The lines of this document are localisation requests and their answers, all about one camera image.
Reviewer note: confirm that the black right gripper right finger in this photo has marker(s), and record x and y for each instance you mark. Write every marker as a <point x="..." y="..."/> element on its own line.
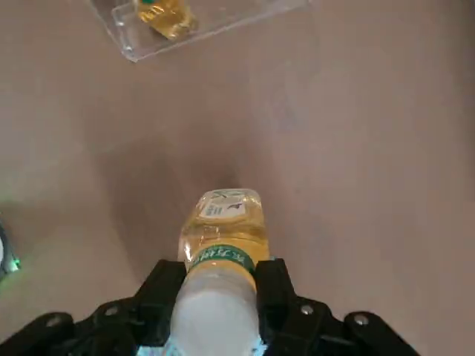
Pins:
<point x="289" y="322"/>

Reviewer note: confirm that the clear acrylic tiered shelf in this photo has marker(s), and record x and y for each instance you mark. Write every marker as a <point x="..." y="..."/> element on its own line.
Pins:
<point x="230" y="18"/>

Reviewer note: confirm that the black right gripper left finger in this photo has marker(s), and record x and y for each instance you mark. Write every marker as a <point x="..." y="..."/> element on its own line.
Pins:
<point x="141" y="322"/>

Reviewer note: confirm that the juice bottle with white cap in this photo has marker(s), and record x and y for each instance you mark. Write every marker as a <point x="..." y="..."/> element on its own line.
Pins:
<point x="222" y="237"/>
<point x="167" y="18"/>

